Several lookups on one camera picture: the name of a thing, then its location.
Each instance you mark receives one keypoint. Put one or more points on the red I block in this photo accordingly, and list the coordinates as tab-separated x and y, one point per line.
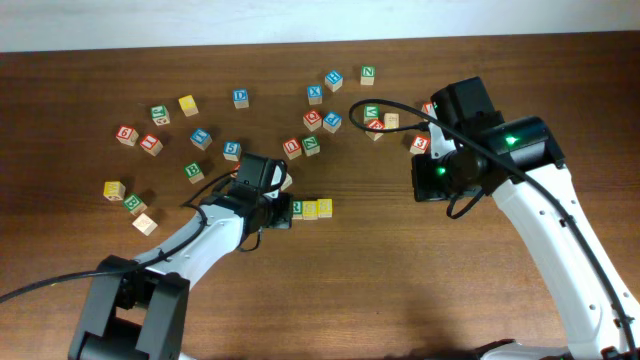
151	144

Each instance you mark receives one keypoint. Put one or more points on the plain leaf picture block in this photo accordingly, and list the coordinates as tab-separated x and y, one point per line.
287	183

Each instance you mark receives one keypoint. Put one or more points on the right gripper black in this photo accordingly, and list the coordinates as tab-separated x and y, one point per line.
422	180

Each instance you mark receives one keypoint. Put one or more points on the green B block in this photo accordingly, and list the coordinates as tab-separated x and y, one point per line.
193	172

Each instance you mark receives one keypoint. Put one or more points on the green V block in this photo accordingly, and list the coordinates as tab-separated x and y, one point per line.
371	112

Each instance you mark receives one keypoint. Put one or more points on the blue H block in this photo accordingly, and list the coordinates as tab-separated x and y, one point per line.
334	80

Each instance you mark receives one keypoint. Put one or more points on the red U block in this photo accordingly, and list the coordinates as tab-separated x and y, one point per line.
292	148

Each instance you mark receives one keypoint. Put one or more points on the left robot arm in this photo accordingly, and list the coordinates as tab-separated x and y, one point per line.
136	309

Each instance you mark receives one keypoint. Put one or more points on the plain yellow-print block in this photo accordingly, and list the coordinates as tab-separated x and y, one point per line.
391	120

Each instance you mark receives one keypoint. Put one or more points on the green Z block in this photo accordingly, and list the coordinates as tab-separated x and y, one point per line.
311	145

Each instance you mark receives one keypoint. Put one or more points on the blue T block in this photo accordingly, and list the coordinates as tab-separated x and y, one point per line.
201	139

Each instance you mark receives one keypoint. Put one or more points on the red E block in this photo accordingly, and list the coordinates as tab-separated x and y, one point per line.
374	128

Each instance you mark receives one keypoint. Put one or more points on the green N block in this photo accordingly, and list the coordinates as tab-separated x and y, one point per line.
367	75

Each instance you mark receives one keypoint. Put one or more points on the blue X block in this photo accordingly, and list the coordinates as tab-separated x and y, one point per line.
315	94

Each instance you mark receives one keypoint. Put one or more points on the yellow block top left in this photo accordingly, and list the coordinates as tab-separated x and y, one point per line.
188	105

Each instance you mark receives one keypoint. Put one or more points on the green R block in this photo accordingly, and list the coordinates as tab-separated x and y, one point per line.
297	210

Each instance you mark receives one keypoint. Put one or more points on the red 3 block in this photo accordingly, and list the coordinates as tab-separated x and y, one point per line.
419	145

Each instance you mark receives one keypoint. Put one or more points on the red A block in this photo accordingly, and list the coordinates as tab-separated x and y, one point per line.
426	107

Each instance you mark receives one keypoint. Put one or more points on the plain wooden block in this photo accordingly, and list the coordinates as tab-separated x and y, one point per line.
144	224

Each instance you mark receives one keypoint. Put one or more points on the red 6 block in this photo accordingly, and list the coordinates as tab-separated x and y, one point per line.
127	135

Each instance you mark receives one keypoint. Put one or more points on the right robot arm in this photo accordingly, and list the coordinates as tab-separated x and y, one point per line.
519	164

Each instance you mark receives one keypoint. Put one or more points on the yellow W block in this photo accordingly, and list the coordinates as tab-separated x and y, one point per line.
114	191

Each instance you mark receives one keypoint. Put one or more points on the blue 5 block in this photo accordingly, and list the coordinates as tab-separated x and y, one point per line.
232	151

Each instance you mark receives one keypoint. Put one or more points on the green J block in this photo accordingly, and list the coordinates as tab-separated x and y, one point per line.
160	115

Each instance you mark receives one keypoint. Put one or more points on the green E block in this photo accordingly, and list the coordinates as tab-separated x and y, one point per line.
134	204

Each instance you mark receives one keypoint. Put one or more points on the yellow S block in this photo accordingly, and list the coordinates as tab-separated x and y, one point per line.
310	210
325	208

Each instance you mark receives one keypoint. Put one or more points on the blue P block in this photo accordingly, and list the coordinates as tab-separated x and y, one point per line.
332	122

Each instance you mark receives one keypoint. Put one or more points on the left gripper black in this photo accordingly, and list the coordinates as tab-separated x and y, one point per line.
282	211

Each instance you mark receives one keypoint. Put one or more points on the blue D block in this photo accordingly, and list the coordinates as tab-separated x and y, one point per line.
240	98

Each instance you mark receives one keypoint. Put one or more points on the red Q block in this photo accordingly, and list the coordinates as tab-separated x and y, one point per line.
312	120

